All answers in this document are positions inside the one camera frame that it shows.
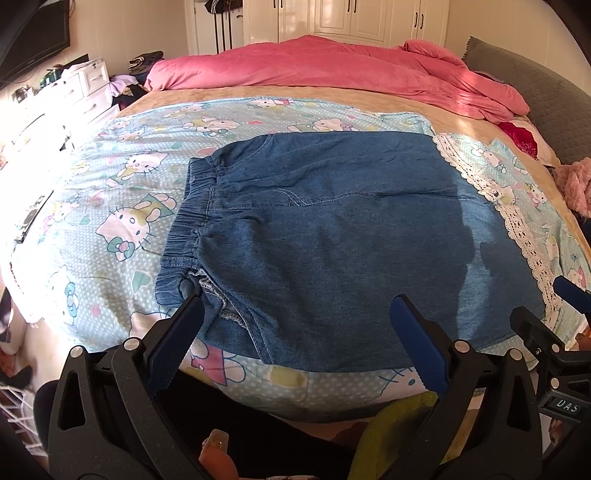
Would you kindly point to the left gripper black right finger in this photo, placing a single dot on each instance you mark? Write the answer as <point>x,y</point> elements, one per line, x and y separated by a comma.
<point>485,423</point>

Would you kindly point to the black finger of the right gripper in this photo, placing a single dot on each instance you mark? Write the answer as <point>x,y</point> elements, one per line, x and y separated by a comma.
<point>576,297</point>
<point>538,339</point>

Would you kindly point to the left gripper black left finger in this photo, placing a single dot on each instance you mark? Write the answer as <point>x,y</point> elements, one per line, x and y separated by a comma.
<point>104,423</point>

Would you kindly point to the blue denim pants lace trim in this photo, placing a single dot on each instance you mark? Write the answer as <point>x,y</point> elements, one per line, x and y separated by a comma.
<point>297,243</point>

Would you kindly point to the green sleeve forearm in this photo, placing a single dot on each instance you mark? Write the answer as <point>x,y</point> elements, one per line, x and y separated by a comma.
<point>389,433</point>

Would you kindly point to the left hand orange nail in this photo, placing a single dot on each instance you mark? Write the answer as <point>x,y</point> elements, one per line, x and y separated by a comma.
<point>214,456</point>

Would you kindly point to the pink fluffy garment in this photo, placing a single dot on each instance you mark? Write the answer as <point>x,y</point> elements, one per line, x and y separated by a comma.
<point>574,183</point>

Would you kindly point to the Hello Kitty light blue blanket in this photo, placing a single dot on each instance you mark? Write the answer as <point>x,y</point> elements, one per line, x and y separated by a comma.
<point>84,236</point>

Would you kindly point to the red floral pillow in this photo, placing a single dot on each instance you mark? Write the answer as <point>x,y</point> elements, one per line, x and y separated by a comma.
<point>522,137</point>

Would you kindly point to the grey quilted headboard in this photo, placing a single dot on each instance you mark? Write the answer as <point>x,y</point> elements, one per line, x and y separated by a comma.
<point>558,108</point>

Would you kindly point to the tan bed sheet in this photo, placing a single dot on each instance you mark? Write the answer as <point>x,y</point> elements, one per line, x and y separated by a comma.
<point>442,121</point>

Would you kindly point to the pink duvet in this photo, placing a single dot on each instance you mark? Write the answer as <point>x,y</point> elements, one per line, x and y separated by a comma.
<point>418,70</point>

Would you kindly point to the white built-in wardrobe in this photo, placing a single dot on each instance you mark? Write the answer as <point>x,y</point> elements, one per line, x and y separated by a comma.
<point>378,23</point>

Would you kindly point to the white drawer dresser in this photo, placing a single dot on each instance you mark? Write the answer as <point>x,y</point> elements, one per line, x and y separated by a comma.
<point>81,99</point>

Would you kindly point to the bags hanging on door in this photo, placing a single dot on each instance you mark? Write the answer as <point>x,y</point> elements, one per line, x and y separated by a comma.
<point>227,23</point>

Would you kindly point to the black wall television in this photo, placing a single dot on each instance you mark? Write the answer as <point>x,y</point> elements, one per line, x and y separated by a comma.
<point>31,33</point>

